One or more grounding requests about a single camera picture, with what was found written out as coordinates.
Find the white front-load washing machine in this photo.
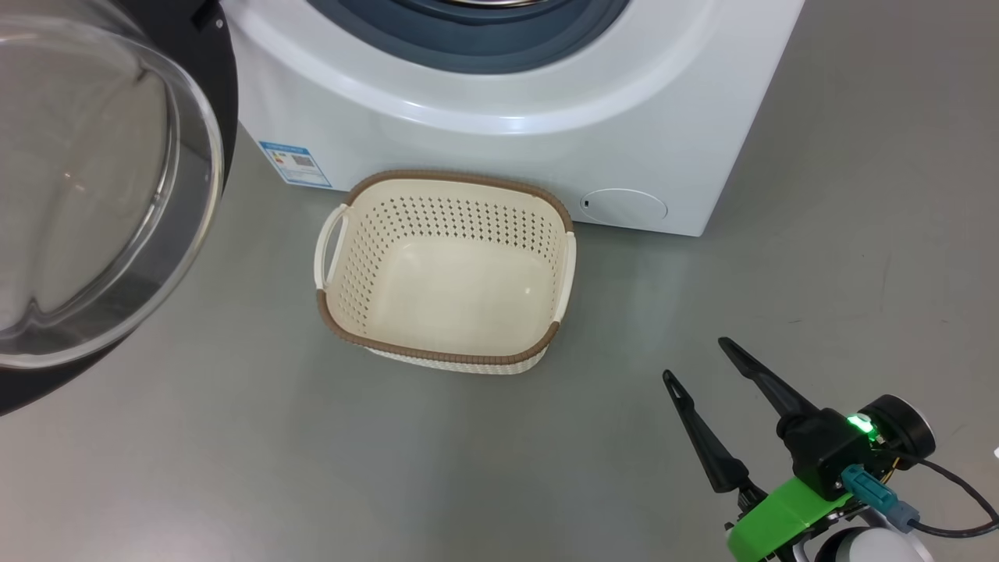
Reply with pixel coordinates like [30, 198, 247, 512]
[222, 0, 806, 237]

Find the blue energy label sticker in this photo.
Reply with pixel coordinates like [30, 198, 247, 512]
[258, 140, 332, 189]

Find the cream perforated laundry basket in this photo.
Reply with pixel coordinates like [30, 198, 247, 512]
[314, 169, 578, 375]

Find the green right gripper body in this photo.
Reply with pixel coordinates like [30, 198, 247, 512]
[726, 476, 855, 562]

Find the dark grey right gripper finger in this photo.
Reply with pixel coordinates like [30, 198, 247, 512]
[718, 337, 820, 426]
[663, 370, 754, 494]

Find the black round glass washer door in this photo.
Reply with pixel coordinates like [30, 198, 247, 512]
[0, 0, 239, 417]

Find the grey rubber door gasket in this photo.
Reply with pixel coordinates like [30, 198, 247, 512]
[307, 0, 631, 75]

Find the black cable with teal plug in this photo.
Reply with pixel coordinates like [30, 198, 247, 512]
[841, 449, 999, 539]

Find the round drain filter cover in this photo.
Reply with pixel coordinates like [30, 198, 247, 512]
[580, 188, 669, 229]

